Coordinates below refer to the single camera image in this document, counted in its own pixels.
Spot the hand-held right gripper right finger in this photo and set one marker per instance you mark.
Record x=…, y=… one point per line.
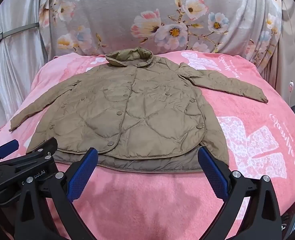
x=212, y=173

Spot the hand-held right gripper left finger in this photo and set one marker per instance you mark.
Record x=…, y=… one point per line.
x=82, y=173

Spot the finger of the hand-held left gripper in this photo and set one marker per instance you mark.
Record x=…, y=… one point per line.
x=8, y=145
x=41, y=152

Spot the khaki quilted jacket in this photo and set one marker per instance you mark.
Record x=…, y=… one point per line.
x=137, y=105

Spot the pink printed blanket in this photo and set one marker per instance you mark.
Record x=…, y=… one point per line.
x=142, y=205

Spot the white satin curtain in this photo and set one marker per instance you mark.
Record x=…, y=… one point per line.
x=17, y=60
x=293, y=42

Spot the grey floral cloth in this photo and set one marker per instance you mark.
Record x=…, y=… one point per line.
x=127, y=5

